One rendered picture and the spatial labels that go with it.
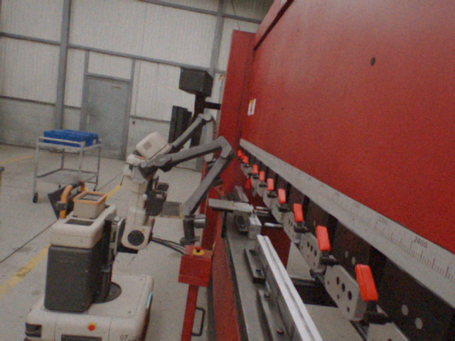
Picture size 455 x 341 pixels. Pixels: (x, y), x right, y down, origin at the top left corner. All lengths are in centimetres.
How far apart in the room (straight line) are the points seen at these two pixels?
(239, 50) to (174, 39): 655
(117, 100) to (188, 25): 279
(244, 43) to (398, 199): 247
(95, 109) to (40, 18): 262
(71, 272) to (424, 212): 187
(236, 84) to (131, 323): 198
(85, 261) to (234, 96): 175
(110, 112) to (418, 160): 906
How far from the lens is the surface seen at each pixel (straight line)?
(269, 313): 121
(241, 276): 147
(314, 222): 93
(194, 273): 176
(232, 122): 286
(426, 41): 66
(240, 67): 290
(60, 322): 225
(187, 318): 197
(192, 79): 303
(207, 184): 171
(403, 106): 65
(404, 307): 60
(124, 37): 957
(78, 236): 202
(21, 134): 1032
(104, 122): 947
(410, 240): 58
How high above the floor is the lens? 153
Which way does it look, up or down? 8 degrees down
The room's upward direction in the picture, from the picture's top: 9 degrees clockwise
